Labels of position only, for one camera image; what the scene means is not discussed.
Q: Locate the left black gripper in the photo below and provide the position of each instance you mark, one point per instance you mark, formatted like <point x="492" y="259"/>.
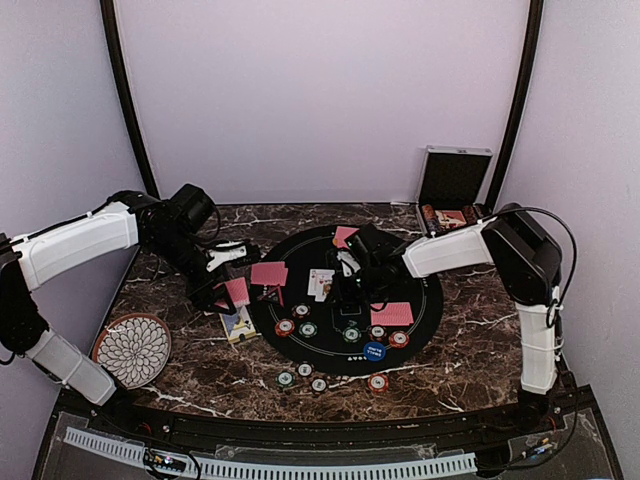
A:
<point x="202" y="300"/>

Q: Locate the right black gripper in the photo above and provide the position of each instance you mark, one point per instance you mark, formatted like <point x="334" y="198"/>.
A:
<point x="343" y="296"/>

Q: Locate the red card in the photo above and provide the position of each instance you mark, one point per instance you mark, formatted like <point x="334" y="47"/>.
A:
<point x="269" y="273"/>
<point x="344" y="232"/>
<point x="391" y="314"/>

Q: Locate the red playing card deck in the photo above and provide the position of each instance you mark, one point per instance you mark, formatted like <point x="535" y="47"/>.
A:
<point x="238" y="291"/>

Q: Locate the jack of hearts card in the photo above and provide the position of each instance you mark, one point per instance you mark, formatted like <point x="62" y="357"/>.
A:
<point x="324" y="279"/>

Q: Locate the blue small blind button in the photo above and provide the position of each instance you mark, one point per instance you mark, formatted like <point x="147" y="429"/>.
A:
<point x="374" y="351"/>

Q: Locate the triangular red dealer button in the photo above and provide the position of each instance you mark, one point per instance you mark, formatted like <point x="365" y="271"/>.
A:
<point x="272" y="294"/>

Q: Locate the red poker chip stack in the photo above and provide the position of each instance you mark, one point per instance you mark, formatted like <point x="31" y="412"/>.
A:
<point x="378" y="383"/>

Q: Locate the green poker chip stack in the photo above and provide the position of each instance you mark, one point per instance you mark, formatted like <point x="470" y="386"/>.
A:
<point x="285" y="379"/>

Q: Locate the three of diamonds card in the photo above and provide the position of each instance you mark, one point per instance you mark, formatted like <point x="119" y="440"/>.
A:
<point x="314" y="286"/>

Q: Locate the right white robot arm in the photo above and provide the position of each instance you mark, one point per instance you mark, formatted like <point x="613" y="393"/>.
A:
<point x="525" y="255"/>

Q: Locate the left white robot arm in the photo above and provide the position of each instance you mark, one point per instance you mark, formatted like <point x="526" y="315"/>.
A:
<point x="168" y="228"/>

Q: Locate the round black poker mat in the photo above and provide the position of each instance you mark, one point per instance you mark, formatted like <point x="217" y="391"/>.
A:
<point x="327" y="352"/>

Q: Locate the yellow playing card box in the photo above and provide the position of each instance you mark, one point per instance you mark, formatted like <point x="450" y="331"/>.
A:
<point x="239" y="326"/>

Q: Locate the floral ceramic plate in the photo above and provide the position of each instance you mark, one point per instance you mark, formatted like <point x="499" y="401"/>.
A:
<point x="135" y="348"/>

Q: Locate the aluminium poker chip case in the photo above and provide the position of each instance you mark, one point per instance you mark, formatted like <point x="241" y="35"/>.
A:
<point x="448" y="188"/>

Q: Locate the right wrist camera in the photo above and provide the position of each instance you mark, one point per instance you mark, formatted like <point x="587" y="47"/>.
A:
<point x="374" y="251"/>

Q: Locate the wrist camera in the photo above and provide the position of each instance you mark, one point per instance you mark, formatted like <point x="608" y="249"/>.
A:
<point x="236" y="253"/>
<point x="374" y="251"/>

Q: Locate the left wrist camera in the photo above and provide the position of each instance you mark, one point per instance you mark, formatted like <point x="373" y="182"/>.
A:
<point x="236" y="253"/>

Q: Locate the white slotted cable duct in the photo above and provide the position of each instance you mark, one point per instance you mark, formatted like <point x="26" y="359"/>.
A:
<point x="169" y="464"/>

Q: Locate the right black frame post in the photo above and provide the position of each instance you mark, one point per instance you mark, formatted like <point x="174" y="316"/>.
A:
<point x="525" y="70"/>

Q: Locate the black frame post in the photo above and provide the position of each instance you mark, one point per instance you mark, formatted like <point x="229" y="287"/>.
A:
<point x="126" y="100"/>
<point x="525" y="70"/>

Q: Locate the left black frame post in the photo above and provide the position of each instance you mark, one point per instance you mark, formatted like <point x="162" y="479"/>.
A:
<point x="126" y="100"/>

